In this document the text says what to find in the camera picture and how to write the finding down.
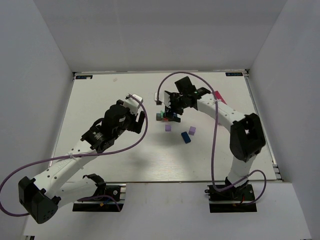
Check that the left purple wood cube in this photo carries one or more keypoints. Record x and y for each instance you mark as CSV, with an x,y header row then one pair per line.
x,y
168,128

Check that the blue rectangular wood block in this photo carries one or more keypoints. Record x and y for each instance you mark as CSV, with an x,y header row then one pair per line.
x,y
185,136

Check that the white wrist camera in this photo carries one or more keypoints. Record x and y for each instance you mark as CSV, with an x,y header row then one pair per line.
x,y
162,98
133,103

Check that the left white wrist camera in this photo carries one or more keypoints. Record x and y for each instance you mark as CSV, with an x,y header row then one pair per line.
x,y
133,103

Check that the dark blue letter cube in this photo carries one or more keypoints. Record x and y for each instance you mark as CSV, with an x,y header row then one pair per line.
x,y
158,116

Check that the right blue table sticker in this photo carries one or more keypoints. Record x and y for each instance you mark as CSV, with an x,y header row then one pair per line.
x,y
234,74

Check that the right purple wood cube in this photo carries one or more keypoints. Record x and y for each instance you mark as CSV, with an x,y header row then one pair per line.
x,y
192,130

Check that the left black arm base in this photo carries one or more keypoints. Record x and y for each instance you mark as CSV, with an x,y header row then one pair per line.
x,y
110,199

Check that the blue table sticker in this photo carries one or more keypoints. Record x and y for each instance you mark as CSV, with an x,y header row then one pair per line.
x,y
84,77
234,74

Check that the left blue table sticker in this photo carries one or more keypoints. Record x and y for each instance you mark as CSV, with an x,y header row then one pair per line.
x,y
84,77

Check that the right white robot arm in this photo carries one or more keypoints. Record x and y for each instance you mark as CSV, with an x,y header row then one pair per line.
x,y
246,136

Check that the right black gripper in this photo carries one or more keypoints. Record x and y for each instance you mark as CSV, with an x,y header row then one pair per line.
x,y
173,105

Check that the purple wood cube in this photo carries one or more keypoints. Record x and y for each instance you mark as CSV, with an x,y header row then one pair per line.
x,y
192,130
168,128

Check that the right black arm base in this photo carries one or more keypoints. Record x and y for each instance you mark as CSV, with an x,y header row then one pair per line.
x,y
231,201

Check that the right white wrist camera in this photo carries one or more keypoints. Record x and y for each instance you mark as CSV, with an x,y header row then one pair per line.
x,y
162,98

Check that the pink plastic box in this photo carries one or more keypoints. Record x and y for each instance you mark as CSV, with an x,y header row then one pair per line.
x,y
218,97

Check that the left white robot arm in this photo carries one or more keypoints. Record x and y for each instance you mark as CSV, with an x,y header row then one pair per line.
x,y
43,194

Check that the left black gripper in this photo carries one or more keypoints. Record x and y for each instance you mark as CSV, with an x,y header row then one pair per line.
x,y
136,123

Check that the green stepped wood block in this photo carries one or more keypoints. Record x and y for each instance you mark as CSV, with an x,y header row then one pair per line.
x,y
163,115

